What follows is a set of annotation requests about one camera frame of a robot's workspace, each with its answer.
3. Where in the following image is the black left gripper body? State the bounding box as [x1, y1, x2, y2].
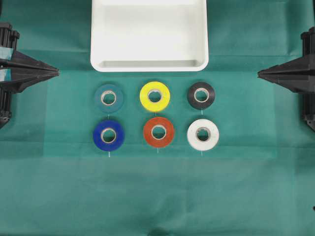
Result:
[0, 22, 20, 128]

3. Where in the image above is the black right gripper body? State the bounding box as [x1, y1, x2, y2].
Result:
[301, 27, 315, 131]

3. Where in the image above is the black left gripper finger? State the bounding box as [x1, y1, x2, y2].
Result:
[0, 51, 59, 72]
[0, 70, 59, 93]

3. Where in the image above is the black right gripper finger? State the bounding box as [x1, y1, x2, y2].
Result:
[258, 56, 315, 74]
[258, 74, 315, 93]

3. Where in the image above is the white tape roll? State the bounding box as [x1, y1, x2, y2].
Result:
[187, 119, 220, 151]

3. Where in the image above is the black tape roll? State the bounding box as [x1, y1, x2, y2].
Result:
[188, 82, 215, 110]

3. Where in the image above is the teal tape roll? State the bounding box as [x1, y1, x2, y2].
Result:
[94, 84, 124, 114]

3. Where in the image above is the blue tape roll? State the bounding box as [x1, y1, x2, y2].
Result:
[93, 120, 125, 151]

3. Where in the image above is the white plastic tray case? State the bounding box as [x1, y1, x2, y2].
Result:
[90, 0, 209, 72]

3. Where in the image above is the yellow tape roll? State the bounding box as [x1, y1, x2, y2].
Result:
[139, 81, 170, 112]

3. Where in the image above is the red tape roll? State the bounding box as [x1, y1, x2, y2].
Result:
[143, 117, 175, 148]

